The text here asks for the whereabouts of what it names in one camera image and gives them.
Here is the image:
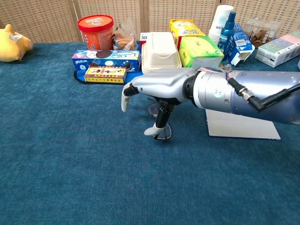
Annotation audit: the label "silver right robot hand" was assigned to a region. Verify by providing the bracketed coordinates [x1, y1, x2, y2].
[121, 67, 196, 136]

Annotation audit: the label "black-framed eyeglasses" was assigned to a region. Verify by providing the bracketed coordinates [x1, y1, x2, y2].
[147, 97, 173, 143]

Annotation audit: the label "blue glasses case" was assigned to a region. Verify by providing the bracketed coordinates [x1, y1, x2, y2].
[205, 109, 281, 141]

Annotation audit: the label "small red white box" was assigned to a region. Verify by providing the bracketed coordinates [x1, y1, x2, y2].
[140, 32, 153, 51]

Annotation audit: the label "blue cookie box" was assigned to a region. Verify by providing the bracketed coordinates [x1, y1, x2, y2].
[71, 49, 142, 73]

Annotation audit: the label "small yellow red box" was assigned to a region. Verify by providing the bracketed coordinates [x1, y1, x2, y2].
[83, 66, 128, 84]

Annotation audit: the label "blue white milk carton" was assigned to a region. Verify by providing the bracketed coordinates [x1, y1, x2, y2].
[228, 22, 255, 67]

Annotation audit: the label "clear box with brown pieces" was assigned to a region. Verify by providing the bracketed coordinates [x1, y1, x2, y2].
[243, 17, 283, 49]

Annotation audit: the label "stack of beige food containers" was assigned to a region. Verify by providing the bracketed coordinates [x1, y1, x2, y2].
[141, 31, 183, 75]

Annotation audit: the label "blue flat tray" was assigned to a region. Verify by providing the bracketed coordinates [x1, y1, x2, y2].
[73, 69, 144, 86]

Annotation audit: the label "green tissue pack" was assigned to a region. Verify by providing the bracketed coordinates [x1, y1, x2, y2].
[179, 36, 225, 69]

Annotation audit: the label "clear bag of pastries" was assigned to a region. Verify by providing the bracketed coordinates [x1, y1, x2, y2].
[113, 18, 139, 51]

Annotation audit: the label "yellow tissue pack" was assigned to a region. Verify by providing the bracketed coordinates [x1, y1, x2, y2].
[169, 19, 206, 51]

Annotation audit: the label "blue spray bottle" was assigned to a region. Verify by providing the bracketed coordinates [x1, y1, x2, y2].
[217, 11, 237, 61]

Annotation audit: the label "red instant noodle tub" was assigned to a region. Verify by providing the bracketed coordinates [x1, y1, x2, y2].
[77, 15, 114, 51]

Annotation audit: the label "stack of white paper cups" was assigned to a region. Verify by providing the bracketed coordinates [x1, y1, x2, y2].
[208, 5, 234, 46]

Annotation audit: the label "pastel tissue multipack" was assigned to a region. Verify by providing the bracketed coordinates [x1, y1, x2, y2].
[255, 30, 300, 68]

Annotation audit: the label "teal carpet table cover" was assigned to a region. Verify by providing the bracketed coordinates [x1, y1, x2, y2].
[0, 42, 300, 225]

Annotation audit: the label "woven folding screen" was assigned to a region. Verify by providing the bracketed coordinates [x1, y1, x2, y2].
[0, 0, 300, 44]

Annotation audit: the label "yellow plush toy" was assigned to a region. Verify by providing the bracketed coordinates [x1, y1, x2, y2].
[0, 24, 34, 63]

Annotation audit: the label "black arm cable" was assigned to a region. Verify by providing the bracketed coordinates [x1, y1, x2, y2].
[226, 77, 300, 113]

